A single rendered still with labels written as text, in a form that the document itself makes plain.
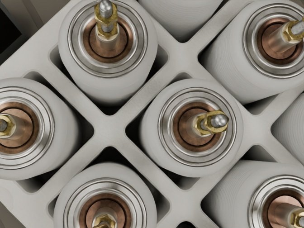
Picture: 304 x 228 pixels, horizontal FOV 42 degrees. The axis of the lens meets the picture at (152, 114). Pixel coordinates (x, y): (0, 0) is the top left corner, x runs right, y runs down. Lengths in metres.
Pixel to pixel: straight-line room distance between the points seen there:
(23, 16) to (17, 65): 0.22
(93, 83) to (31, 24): 0.30
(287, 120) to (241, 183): 0.12
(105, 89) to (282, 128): 0.22
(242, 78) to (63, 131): 0.18
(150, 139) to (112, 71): 0.07
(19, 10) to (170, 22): 0.29
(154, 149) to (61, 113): 0.09
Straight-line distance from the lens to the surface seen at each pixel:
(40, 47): 0.46
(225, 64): 0.43
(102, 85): 0.38
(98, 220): 0.34
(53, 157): 0.38
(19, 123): 0.36
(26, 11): 0.67
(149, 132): 0.38
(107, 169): 0.37
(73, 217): 0.37
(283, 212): 0.39
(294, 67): 0.41
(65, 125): 0.38
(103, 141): 0.44
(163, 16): 0.45
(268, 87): 0.41
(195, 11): 0.42
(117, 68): 0.38
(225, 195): 0.44
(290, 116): 0.48
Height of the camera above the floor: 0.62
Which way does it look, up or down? 83 degrees down
